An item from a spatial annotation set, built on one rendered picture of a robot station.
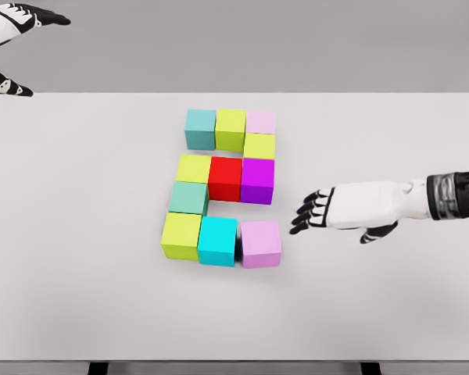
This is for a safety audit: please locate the pale pink block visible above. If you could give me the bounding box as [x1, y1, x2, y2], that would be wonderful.
[245, 109, 277, 136]

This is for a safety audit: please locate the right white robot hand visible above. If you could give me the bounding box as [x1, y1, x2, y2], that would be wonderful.
[288, 180, 406, 245]

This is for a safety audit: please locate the cyan block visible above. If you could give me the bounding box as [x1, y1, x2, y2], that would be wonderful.
[197, 216, 238, 269]

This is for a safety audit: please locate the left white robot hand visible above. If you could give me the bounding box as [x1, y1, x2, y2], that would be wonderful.
[0, 2, 72, 98]

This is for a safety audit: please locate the yellow-green block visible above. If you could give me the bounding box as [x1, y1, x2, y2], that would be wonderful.
[214, 109, 247, 153]
[159, 212, 203, 263]
[242, 133, 277, 162]
[174, 153, 213, 185]

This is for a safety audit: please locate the purple block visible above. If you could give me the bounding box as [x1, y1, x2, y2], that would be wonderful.
[240, 158, 276, 206]

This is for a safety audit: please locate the mint green block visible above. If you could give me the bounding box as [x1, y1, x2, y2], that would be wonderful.
[168, 180, 209, 216]

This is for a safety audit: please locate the red block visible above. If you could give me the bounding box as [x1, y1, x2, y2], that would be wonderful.
[207, 156, 244, 202]

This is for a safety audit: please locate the teal block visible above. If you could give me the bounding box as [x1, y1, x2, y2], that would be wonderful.
[184, 109, 217, 152]

